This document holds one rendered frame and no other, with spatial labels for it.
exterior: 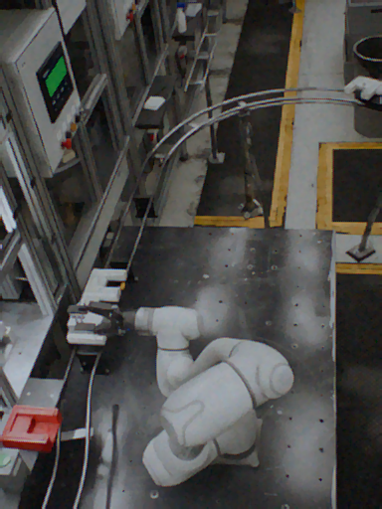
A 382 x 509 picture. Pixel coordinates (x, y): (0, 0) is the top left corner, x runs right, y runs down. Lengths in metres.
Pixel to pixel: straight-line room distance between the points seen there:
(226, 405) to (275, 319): 1.19
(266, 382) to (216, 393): 0.12
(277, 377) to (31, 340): 1.20
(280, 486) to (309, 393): 0.37
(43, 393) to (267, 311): 0.96
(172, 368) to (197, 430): 0.57
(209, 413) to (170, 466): 0.58
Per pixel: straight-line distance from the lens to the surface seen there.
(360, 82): 3.74
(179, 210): 4.27
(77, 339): 2.43
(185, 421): 1.45
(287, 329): 2.58
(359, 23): 5.25
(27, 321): 2.51
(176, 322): 1.99
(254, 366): 1.49
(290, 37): 6.32
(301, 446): 2.28
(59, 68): 2.47
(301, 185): 4.38
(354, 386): 3.24
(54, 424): 2.17
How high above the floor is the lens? 2.66
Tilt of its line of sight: 42 degrees down
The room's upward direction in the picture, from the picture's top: 9 degrees counter-clockwise
